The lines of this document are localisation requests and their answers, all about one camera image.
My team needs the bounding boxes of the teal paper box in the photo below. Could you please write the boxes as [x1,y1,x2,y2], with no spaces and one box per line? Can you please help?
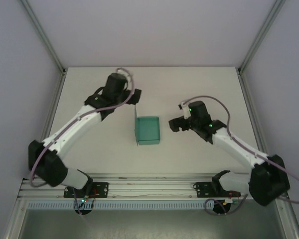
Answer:
[134,104,161,147]

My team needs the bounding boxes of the grey metal sheet panel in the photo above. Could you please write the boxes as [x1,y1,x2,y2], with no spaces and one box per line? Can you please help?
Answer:
[16,209,290,239]

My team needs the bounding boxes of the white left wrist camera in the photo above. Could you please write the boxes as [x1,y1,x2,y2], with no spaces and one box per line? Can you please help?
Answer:
[117,68,133,83]

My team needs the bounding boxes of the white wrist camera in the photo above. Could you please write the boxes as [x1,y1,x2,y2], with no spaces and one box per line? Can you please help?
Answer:
[117,68,133,83]
[178,101,191,120]

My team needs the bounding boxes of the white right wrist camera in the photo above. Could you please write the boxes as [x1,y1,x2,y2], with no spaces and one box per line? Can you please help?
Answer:
[178,101,191,120]

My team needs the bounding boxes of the aluminium side frame rail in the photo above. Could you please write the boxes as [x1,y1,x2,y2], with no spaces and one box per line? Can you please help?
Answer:
[238,71,299,239]
[3,71,67,239]

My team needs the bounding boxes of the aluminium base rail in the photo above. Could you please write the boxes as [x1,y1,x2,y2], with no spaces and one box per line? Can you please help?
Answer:
[17,174,289,200]

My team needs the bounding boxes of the aluminium corner post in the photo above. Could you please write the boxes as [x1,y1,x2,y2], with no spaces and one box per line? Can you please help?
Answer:
[21,0,67,74]
[237,0,288,74]

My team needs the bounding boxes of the slotted grey cable duct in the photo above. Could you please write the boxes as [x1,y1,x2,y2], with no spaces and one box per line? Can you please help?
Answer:
[27,202,215,211]

